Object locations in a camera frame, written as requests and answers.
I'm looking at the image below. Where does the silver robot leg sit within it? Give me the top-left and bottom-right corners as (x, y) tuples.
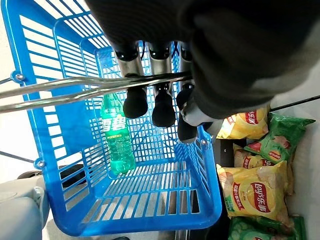
(0, 172), (50, 240)

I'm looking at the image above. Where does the large yellow chips bag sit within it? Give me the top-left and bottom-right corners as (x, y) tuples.
(216, 160), (295, 222)

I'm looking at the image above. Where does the green soda bottle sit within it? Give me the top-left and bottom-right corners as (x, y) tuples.
(99, 92), (137, 176)

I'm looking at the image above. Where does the blue plastic shopping basket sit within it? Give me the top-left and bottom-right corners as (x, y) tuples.
(0, 0), (223, 237)

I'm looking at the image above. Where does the dark robot foot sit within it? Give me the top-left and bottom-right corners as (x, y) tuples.
(17, 163), (86, 189)

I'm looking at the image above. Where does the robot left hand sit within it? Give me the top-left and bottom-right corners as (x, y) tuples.
(84, 0), (320, 144)

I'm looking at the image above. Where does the black shelf rail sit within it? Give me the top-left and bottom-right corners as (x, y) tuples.
(270, 94), (320, 112)

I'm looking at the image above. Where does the green cucumber chips bag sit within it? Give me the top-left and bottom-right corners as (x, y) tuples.
(227, 215), (308, 240)

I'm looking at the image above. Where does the silver metal basket handle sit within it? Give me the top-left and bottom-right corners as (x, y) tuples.
(0, 83), (141, 115)
(0, 71), (195, 100)

